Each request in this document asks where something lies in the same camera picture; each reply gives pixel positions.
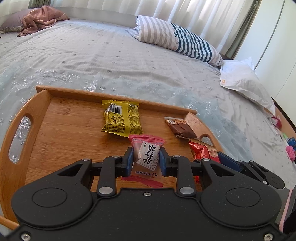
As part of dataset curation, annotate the brown nut bar packet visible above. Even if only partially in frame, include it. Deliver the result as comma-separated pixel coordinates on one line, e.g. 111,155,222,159
165,116,197,139

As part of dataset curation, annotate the yellow snack packet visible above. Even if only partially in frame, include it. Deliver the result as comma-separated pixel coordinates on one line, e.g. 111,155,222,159
101,99,143,138

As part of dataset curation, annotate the light blue snowflake bedspread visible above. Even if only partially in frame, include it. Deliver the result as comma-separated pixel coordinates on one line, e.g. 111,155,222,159
1,20,295,189

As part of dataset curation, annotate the white sheer curtain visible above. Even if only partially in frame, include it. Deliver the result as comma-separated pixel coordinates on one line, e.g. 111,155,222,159
1,1,260,56

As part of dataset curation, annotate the red Martha nut bag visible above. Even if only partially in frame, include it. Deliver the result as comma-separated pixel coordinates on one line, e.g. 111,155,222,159
188,138,221,183

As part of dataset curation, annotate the pink blanket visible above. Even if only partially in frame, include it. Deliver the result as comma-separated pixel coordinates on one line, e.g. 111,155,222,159
18,6,70,37

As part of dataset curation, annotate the white pillow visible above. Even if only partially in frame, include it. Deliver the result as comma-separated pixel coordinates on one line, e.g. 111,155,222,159
220,58,276,115

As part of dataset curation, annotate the wooden serving tray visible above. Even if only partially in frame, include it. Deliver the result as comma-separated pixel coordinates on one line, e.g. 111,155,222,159
0,85,223,230

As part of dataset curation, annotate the pink white candy packet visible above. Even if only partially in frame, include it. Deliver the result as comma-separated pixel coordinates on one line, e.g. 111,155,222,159
122,134,165,188

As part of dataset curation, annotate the purple pillow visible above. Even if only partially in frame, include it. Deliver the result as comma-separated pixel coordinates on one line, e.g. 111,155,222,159
1,9,35,33

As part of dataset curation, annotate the striped pillow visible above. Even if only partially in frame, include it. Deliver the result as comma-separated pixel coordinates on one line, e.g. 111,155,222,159
127,16,223,67

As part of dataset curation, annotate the pink toy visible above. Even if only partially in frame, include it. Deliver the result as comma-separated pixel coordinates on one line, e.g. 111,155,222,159
285,146,295,162

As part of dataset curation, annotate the blue toy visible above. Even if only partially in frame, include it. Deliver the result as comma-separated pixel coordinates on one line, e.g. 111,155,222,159
287,137,296,147

